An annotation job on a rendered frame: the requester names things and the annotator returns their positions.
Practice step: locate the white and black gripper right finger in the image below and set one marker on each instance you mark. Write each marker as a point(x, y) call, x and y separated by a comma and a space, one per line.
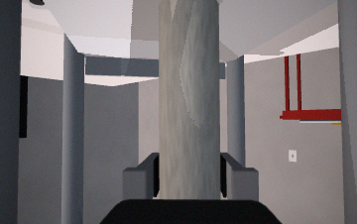
point(237, 182)

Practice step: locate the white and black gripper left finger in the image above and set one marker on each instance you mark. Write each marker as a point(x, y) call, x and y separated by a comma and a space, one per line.
point(142, 182)

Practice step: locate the grey cylinder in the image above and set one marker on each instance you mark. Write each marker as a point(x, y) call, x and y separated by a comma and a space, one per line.
point(189, 99)

